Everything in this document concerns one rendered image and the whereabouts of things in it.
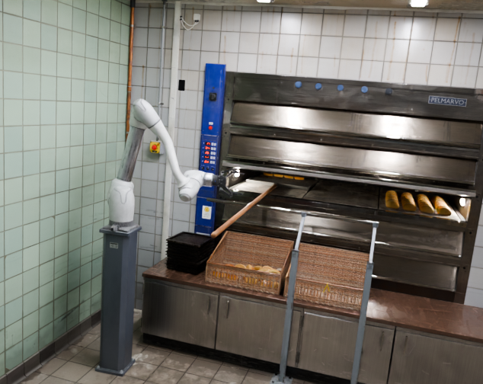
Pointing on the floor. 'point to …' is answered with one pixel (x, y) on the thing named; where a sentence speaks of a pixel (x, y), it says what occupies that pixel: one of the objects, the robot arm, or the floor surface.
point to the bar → (295, 285)
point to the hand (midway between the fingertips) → (241, 184)
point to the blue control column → (212, 113)
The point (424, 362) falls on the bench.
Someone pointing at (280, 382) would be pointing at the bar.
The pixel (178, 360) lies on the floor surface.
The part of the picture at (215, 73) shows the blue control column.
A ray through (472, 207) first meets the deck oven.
